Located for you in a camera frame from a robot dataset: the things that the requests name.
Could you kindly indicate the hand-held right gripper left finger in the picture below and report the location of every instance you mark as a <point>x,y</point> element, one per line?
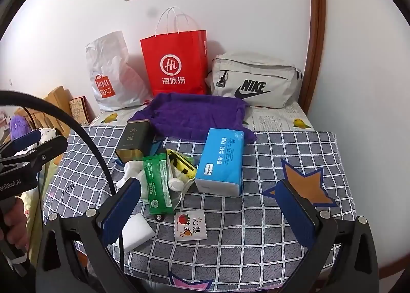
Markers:
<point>121,206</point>

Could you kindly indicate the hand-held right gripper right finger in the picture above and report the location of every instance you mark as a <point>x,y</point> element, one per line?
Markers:
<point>296,213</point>

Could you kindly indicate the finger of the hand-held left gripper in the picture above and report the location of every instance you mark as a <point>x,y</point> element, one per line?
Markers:
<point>27,138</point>
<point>48,150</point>

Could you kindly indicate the white sponge block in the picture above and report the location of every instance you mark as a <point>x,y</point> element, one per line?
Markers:
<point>137,232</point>

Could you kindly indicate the white glove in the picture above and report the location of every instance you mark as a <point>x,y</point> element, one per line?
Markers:
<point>131,168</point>

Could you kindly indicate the green wet wipe packet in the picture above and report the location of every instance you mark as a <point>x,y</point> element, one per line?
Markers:
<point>157,184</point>

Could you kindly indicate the small white cloth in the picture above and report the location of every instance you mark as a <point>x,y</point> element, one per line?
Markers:
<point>175,184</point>

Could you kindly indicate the white strawberry print sachet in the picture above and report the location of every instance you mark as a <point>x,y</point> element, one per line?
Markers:
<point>189,225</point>

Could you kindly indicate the yellow mesh pouch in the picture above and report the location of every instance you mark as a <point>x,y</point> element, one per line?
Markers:
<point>182,168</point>

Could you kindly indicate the purple towel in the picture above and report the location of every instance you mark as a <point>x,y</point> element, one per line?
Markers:
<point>192,113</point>

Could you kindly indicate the person's left hand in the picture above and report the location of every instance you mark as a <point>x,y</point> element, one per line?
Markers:
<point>16,225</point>

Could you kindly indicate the purple plush toy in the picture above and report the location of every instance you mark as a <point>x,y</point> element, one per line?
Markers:
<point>17,128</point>

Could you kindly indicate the white spotted cloth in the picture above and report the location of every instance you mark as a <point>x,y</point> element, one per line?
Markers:
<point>48,133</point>

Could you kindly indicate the brown printed box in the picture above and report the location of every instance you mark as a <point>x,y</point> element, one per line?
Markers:
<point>78,110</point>

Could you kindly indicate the wooden headboard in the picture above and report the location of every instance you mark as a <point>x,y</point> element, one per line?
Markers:
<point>57,97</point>

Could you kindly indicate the grey checked cloth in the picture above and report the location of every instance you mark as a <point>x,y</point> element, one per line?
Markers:
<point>256,248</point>

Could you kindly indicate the dark green tea tin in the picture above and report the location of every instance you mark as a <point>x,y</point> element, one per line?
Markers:
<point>134,139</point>

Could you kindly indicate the blue tissue pack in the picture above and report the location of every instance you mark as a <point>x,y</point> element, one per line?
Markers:
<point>221,158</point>

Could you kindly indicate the bird print bed sheet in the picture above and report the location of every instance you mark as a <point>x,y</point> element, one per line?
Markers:
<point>272,120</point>

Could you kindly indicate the white plastic bag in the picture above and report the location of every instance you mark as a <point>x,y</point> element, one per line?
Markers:
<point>109,56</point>

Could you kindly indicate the beige waist bag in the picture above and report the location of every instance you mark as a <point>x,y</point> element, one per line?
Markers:
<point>256,72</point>

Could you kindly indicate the red paper bag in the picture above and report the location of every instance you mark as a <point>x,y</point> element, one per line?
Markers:
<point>173,56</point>

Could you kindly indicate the brown wooden door frame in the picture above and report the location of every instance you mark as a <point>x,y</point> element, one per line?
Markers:
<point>315,24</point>

